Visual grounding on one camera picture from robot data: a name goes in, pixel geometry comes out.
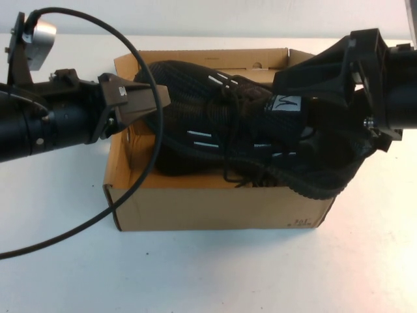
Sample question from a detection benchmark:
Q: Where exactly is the brown cardboard shoe box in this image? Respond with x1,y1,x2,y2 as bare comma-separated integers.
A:
102,48,336,233

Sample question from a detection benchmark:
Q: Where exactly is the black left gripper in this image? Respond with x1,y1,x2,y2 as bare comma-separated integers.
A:
85,73,171,145

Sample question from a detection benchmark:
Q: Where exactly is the black left camera cable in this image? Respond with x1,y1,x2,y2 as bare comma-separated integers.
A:
0,6,166,259

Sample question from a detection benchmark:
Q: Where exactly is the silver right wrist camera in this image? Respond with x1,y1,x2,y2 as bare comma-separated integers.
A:
405,0,417,35

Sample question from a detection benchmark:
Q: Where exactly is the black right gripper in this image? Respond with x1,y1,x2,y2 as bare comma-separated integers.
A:
272,60,405,154

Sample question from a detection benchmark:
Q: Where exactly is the black mesh sneaker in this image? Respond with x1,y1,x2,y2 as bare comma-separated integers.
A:
152,143,284,190
132,59,390,200

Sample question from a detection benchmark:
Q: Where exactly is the black left camera mount bracket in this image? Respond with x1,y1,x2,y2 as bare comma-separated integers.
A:
3,11,100,97

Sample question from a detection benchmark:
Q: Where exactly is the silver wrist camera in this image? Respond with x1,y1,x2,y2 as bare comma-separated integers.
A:
27,11,58,72
405,0,417,35

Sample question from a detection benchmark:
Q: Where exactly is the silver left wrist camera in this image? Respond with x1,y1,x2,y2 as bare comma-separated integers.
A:
27,11,58,72

